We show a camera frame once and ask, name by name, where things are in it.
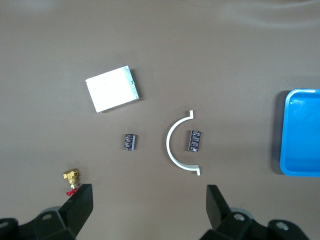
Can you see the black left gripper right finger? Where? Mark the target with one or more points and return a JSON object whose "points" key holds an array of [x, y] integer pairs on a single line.
{"points": [[218, 215]]}

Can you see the white curved plastic bracket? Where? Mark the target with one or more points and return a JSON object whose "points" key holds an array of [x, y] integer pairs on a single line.
{"points": [[169, 143]]}

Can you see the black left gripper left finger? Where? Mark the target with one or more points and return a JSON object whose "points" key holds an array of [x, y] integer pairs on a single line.
{"points": [[75, 210]]}

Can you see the square metal plate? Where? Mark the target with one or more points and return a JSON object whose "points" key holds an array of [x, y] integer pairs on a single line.
{"points": [[112, 90]]}

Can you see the blue plastic tray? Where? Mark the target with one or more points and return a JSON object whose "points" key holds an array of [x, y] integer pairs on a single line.
{"points": [[302, 132]]}

